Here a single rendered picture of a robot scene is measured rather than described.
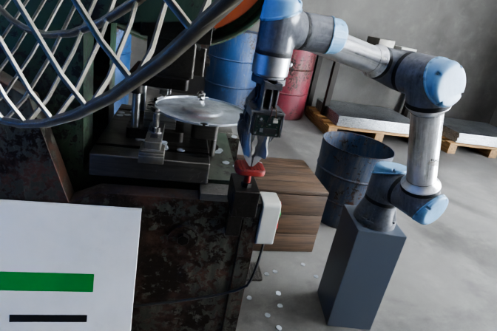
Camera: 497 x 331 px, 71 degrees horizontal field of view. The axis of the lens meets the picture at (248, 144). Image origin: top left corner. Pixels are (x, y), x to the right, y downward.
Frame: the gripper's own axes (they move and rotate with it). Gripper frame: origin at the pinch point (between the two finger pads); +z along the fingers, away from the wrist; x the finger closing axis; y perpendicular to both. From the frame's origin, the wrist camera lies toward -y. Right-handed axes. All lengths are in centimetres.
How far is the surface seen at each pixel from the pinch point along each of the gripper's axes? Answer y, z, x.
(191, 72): -25.6, -13.5, -15.2
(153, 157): -8.0, 5.1, -22.5
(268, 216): -5.3, 18.7, 8.7
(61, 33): 51, -29, -24
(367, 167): -85, 36, 84
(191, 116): -25.7, -0.7, -13.7
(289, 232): -65, 66, 41
